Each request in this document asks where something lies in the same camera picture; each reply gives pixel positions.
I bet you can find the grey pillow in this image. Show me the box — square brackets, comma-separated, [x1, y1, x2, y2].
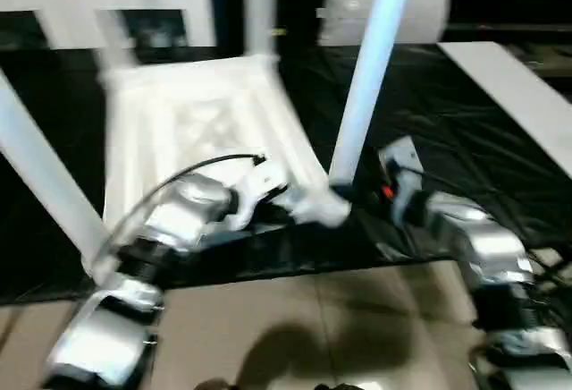
[317, 0, 452, 47]

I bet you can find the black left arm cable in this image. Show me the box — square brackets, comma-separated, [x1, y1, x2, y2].
[89, 153, 267, 270]

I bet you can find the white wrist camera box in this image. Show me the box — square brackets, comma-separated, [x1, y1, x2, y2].
[228, 157, 291, 228]
[375, 135, 425, 225]

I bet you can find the white flat panel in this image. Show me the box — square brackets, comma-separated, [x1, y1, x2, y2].
[438, 41, 572, 178]

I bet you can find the black left robot foot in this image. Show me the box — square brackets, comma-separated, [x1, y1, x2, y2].
[192, 378, 238, 390]

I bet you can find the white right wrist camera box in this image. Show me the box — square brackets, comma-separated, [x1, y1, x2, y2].
[375, 135, 425, 225]

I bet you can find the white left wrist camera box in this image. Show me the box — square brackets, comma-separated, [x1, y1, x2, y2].
[228, 157, 291, 228]

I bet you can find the white cabinet with glass doors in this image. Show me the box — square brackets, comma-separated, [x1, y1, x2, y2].
[0, 0, 220, 51]

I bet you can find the black work mat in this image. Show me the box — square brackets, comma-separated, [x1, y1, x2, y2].
[0, 37, 572, 306]

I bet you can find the white plastic table leg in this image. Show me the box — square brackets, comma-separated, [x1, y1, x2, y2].
[89, 10, 139, 73]
[243, 0, 278, 60]
[0, 72, 113, 248]
[329, 0, 419, 190]

